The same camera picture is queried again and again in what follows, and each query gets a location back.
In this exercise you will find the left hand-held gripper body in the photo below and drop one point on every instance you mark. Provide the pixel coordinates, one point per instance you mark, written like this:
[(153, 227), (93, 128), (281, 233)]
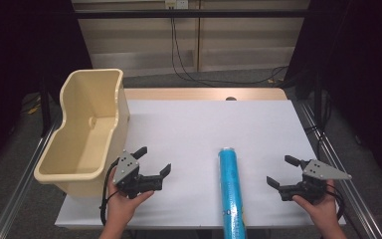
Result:
[(125, 167)]

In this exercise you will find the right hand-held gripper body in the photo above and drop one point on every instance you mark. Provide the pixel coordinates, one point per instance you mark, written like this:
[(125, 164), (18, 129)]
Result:
[(315, 171)]

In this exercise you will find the person's left hand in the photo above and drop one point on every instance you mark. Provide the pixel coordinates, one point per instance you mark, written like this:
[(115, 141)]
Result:
[(122, 207)]

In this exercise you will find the person's right hand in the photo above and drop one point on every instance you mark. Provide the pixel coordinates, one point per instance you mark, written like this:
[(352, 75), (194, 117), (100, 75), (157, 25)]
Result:
[(323, 210)]

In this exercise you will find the blue plastic-wrapped roll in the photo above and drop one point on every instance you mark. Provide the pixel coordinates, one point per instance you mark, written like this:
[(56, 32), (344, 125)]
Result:
[(232, 192)]

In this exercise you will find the white table mat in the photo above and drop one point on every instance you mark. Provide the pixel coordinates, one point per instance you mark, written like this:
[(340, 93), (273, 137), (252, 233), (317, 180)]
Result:
[(192, 132)]

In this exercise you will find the cream plastic bin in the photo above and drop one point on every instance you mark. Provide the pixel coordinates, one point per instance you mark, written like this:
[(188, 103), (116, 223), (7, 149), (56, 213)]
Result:
[(83, 139)]

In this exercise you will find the wooden table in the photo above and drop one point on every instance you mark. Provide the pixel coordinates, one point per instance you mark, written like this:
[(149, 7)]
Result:
[(179, 94)]

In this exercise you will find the dark curtain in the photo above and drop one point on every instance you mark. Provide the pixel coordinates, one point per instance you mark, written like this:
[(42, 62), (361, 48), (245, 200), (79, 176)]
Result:
[(20, 49), (361, 66)]

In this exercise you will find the black horizontal bar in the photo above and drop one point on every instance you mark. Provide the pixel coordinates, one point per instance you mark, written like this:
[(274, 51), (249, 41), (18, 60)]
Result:
[(192, 13)]

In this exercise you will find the metal floor rail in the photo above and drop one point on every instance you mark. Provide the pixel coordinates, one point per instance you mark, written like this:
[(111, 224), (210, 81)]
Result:
[(20, 186), (341, 166)]

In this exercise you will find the black stand post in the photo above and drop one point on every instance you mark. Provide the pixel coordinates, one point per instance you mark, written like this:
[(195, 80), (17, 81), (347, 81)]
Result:
[(318, 103), (45, 109)]

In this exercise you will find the white wall socket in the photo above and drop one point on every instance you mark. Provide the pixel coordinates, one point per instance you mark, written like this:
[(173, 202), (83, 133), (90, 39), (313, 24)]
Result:
[(176, 4)]

